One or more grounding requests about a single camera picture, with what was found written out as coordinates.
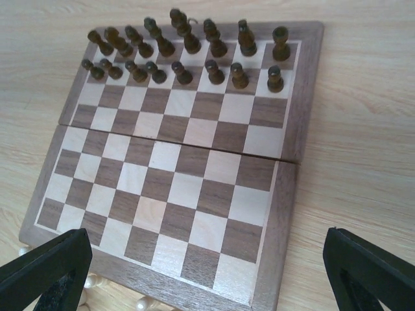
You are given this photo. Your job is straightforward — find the dark knight group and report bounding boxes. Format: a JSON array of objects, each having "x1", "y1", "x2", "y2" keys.
[{"x1": 238, "y1": 19, "x2": 257, "y2": 57}]

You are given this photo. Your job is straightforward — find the wooden chess board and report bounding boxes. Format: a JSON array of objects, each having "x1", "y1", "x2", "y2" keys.
[{"x1": 19, "y1": 21, "x2": 324, "y2": 310}]

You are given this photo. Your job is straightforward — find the light chess piece row seven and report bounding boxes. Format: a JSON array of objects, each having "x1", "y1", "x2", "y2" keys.
[{"x1": 136, "y1": 296, "x2": 160, "y2": 311}]

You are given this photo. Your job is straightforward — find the dark chess piece tall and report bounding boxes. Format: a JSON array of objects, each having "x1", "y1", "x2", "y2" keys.
[{"x1": 272, "y1": 26, "x2": 291, "y2": 62}]

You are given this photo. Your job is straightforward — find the light chess piece row six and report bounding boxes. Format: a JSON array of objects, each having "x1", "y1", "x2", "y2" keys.
[{"x1": 84, "y1": 274, "x2": 109, "y2": 289}]

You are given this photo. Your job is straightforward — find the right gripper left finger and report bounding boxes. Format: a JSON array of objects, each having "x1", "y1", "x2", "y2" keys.
[{"x1": 1, "y1": 229, "x2": 93, "y2": 310}]

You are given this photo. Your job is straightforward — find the dark chess piece cluster back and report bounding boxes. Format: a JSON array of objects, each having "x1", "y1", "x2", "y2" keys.
[{"x1": 169, "y1": 8, "x2": 201, "y2": 54}]

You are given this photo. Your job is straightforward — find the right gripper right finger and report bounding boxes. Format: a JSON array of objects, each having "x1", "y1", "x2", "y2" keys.
[{"x1": 323, "y1": 227, "x2": 414, "y2": 310}]

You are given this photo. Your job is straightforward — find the dark chess piece cluster front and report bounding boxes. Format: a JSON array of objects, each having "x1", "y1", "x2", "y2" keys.
[{"x1": 144, "y1": 17, "x2": 175, "y2": 57}]

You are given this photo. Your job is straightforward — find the dark chess piece cluster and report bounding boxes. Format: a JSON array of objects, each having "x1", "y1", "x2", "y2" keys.
[
  {"x1": 144, "y1": 17, "x2": 175, "y2": 57},
  {"x1": 169, "y1": 8, "x2": 201, "y2": 54}
]

